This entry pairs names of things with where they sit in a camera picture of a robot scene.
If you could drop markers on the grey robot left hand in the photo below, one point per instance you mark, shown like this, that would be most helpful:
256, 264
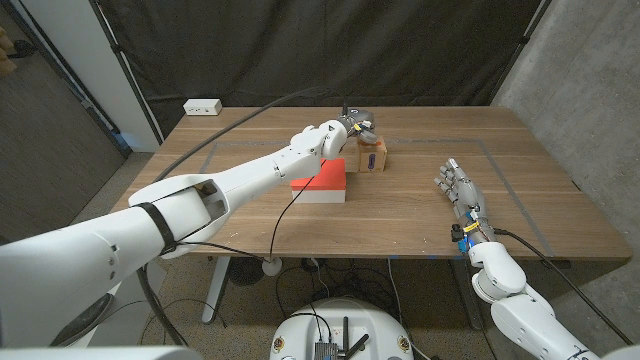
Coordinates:
361, 122

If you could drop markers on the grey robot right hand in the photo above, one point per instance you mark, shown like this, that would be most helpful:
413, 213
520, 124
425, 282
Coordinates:
467, 195

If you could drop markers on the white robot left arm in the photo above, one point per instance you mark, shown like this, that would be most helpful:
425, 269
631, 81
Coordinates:
150, 230

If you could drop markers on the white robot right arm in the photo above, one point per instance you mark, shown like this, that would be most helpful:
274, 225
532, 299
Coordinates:
520, 315

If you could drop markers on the wooden coin slot box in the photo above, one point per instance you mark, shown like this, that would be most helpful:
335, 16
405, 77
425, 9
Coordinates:
372, 160

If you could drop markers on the red box with white base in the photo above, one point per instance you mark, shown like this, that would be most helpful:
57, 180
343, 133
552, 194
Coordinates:
330, 187

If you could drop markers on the white power outlet box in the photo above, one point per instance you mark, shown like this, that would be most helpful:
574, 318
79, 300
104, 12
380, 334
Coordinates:
202, 106

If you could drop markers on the person's hand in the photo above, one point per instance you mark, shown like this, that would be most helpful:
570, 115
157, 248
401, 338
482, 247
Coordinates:
4, 50

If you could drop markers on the black backdrop curtain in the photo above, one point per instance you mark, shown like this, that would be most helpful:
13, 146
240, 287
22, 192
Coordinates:
320, 40

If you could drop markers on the grey table leg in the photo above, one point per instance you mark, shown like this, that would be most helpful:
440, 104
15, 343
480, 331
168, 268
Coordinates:
467, 295

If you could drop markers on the black backdrop stand pole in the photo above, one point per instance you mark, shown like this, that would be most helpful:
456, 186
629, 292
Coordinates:
522, 42
125, 65

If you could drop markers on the white round floor disc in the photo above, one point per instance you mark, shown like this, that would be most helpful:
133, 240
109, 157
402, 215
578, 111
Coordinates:
271, 267

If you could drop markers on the black round floor fan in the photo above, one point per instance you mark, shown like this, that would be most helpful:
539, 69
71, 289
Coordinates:
245, 272

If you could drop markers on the white robot torso base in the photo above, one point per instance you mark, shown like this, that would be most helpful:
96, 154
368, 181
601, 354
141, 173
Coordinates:
300, 325

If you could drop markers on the white table leg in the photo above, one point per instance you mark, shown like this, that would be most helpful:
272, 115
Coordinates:
216, 290

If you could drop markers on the dark grey shoe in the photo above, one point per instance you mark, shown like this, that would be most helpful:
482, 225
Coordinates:
85, 322

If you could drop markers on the white robot head edge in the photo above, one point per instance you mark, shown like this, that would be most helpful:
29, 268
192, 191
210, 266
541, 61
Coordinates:
100, 353

